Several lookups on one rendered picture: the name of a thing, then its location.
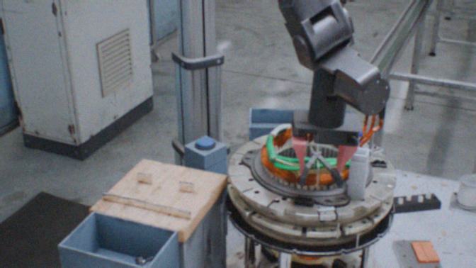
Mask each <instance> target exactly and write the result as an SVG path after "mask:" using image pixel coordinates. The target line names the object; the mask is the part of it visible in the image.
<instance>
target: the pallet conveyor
mask: <svg viewBox="0 0 476 268"><path fill-rule="evenodd" d="M415 1H416V0H411V2H410V4H409V5H408V7H407V8H406V9H405V11H404V13H403V14H402V15H401V16H400V17H399V18H398V19H397V22H396V24H394V26H393V27H392V29H391V31H390V32H389V33H388V34H387V36H386V37H385V39H384V41H383V42H382V44H381V45H380V47H379V48H378V49H377V50H376V51H375V53H374V54H373V56H372V57H371V59H370V61H369V63H370V64H373V63H374V61H375V60H376V59H377V56H379V54H380V53H381V52H382V50H383V48H384V47H385V46H386V45H387V43H388V41H389V40H390V38H391V36H392V34H393V33H394V32H395V31H396V29H397V27H398V26H399V24H401V22H402V20H403V19H404V17H405V16H406V15H407V13H408V12H409V10H410V8H411V7H412V6H413V4H414V2H415ZM432 1H433V0H419V3H418V4H417V5H416V7H415V8H414V10H413V11H412V13H411V14H410V16H409V18H408V19H407V22H406V23H405V24H404V26H403V27H402V29H401V31H399V33H398V34H397V35H396V37H395V39H394V40H393V42H392V44H391V45H390V47H389V48H388V50H387V52H386V53H385V54H384V56H383V57H382V59H381V61H380V63H379V64H378V65H377V66H376V67H377V68H378V69H379V70H380V73H381V77H382V78H383V79H385V80H387V81H388V83H389V84H390V79H393V80H399V81H403V82H409V86H408V91H407V101H406V103H407V105H406V106H405V107H404V108H405V110H406V111H405V112H404V113H408V114H410V111H413V106H412V104H413V102H414V95H415V94H418V95H424V96H432V97H437V98H443V99H451V100H456V101H466V102H470V103H476V98H474V97H469V96H459V95H454V94H445V93H439V92H435V91H430V90H425V89H421V88H420V87H419V85H417V84H416V83H419V84H428V85H433V86H442V87H448V88H453V89H462V90H467V91H472V92H476V84H474V83H469V82H459V81H453V80H448V79H438V78H433V77H423V76H417V72H418V67H419V62H420V57H421V47H422V41H423V35H424V26H425V21H426V15H427V14H428V15H435V18H434V24H433V33H432V39H431V47H430V53H429V56H431V57H435V56H436V53H435V50H436V43H446V44H452V45H463V46H470V47H476V43H470V42H463V41H457V40H445V39H441V37H440V35H439V34H438V29H439V24H440V19H441V16H446V18H444V20H448V21H449V20H450V19H451V18H461V19H469V20H476V15H475V13H461V12H454V11H452V9H465V10H473V11H476V7H472V6H457V5H455V3H454V2H453V0H448V8H447V11H442V5H443V0H437V5H436V10H433V9H429V7H430V5H431V3H432ZM415 31H416V33H415V38H414V49H413V54H412V64H411V69H410V74H407V73H402V72H393V69H394V68H395V65H396V64H397V63H398V62H399V60H400V58H401V56H402V54H403V52H404V50H405V49H406V47H407V45H408V44H409V41H410V40H411V39H412V36H413V34H414V32H415ZM384 125H385V118H384V119H383V126H382V128H381V129H380V130H379V131H376V132H375V133H374V140H373V144H374V145H375V146H376V147H380V148H382V144H383V132H384Z"/></svg>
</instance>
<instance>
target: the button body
mask: <svg viewBox="0 0 476 268"><path fill-rule="evenodd" d="M213 140H214V141H215V142H216V147H215V148H214V149H212V150H198V149H196V148H195V143H196V141H197V140H194V141H193V142H192V143H190V144H187V145H184V161H185V167H187V168H192V169H199V170H203V171H208V172H214V173H218V174H224V175H226V176H227V146H226V145H225V144H223V143H219V141H217V140H215V139H213ZM226 235H228V218H227V212H226Z"/></svg>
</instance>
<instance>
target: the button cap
mask: <svg viewBox="0 0 476 268"><path fill-rule="evenodd" d="M196 144H197V146H198V147H201V148H209V147H212V146H213V145H214V140H213V139H212V138H199V139H198V140H197V141H196Z"/></svg>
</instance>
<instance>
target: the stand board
mask: <svg viewBox="0 0 476 268"><path fill-rule="evenodd" d="M138 172H142V173H146V174H151V175H152V184H147V183H143V182H139V181H138V175H137V173H138ZM180 181H182V182H188V183H193V184H195V193H194V194H192V193H189V191H182V190H180V189H179V182H180ZM226 187H227V176H226V175H224V174H218V173H214V172H208V171H203V170H199V169H192V168H187V167H181V166H177V165H173V164H166V163H162V162H155V161H150V160H147V159H143V160H142V161H141V162H140V163H139V164H137V165H136V166H135V167H134V168H133V169H132V170H131V171H130V172H128V173H127V174H126V175H125V176H124V178H123V179H122V180H121V181H120V182H119V183H117V184H116V185H115V186H114V187H113V188H112V189H111V190H110V191H109V192H108V193H111V194H117V196H124V197H127V198H131V199H137V200H141V201H146V202H150V203H156V204H160V205H163V206H169V207H174V208H180V209H183V211H190V212H191V219H187V218H181V217H178V216H172V215H168V214H164V213H158V212H155V211H152V210H148V209H146V208H139V207H135V206H129V205H125V204H122V203H116V202H112V201H107V200H103V198H102V199H101V200H100V201H98V202H97V203H96V204H95V205H94V206H92V207H91V208H90V209H89V210H90V214H91V213H92V212H93V211H99V212H102V213H106V214H108V215H112V216H118V217H121V218H126V219H130V220H136V221H139V222H143V223H148V224H152V225H158V226H161V227H165V228H167V229H172V230H177V231H178V241H180V242H185V241H186V240H187V238H189V237H190V235H191V234H192V232H193V231H194V230H195V229H196V226H197V225H198V224H199V222H200V221H201V220H202V219H203V217H204V216H205V215H206V214H207V213H208V211H209V210H210V208H211V207H212V205H213V204H214V203H215V202H216V200H217V198H218V197H219V196H220V194H221V193H222V192H223V191H224V190H225V188H226Z"/></svg>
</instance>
